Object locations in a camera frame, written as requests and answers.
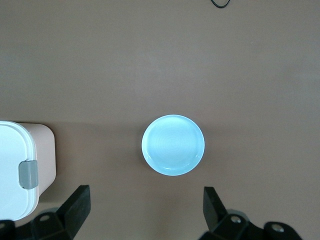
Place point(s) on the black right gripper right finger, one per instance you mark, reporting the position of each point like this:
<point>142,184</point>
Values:
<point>215,215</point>

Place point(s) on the white lidded storage box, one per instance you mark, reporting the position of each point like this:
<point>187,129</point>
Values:
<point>12,162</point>

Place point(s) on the light blue round plate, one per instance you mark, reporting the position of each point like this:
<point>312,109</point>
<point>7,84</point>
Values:
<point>173,145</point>

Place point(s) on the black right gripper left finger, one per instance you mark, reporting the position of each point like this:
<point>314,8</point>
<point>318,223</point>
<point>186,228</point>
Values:
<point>75,207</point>

